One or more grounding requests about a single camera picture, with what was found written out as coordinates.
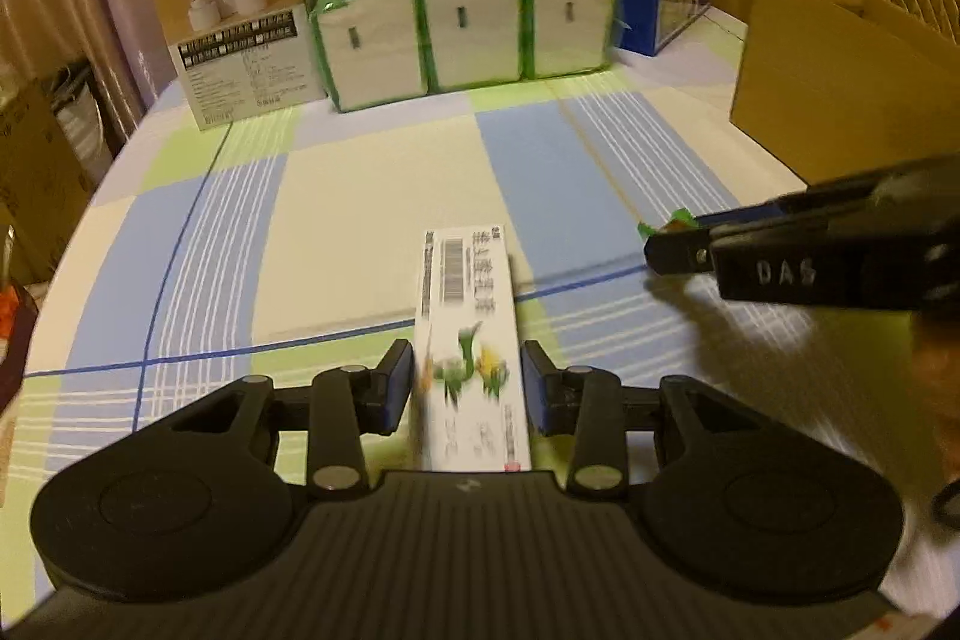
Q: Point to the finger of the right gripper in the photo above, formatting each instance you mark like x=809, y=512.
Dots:
x=901, y=179
x=680, y=252

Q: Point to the stacked cardboard boxes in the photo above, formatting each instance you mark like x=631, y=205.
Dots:
x=55, y=153

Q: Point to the middle tissue pack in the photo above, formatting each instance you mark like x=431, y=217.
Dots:
x=474, y=42

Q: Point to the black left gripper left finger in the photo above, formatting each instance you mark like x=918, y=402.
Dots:
x=344, y=404

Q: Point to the small green snack packet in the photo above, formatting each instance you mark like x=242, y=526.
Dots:
x=679, y=220

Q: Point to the white long ointment box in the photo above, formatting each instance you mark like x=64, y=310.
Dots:
x=469, y=396

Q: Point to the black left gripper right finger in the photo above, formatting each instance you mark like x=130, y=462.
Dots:
x=586, y=403

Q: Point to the right tissue pack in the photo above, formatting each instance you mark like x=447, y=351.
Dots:
x=562, y=37

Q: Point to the dark wooden tissue holder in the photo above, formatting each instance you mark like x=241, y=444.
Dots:
x=19, y=316

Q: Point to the brown cardboard box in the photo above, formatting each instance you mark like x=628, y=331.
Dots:
x=836, y=87

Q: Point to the left tissue pack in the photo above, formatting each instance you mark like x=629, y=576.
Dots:
x=369, y=52

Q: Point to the white beige product box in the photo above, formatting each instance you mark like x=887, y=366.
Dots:
x=236, y=59

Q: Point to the tissue pack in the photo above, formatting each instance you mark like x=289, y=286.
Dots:
x=562, y=37
x=369, y=52
x=474, y=42

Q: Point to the person's right hand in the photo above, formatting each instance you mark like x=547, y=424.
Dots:
x=935, y=363

